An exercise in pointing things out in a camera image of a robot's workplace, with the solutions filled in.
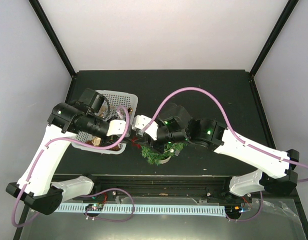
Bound black frame post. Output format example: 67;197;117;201
249;0;299;77
29;0;76;78

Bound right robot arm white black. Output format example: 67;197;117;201
138;103;299;202

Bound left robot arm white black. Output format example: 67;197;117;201
6;88;130;215

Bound light blue slotted cable duct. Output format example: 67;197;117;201
55;202;226;217

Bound wooden tree slice ornament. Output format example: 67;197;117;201
90;137;102;147

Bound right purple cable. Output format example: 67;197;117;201
141;86;308;223

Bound red star ornament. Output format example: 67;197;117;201
131;136;141;149

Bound black frame post right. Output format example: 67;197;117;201
249;0;299;77

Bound black frame post left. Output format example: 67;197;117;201
29;0;76;78

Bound small green christmas tree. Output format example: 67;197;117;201
141;142;186;165

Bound white plastic perforated basket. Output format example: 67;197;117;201
72;90;138;155

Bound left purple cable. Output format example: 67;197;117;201
13;105;131;228

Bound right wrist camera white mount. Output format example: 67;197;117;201
132;115;159;141

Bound fairy light string white bulbs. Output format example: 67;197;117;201
163;143;183;157

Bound white tree pot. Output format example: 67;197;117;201
158;156;172;165

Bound purple cable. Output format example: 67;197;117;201
141;86;308;223
13;105;131;228

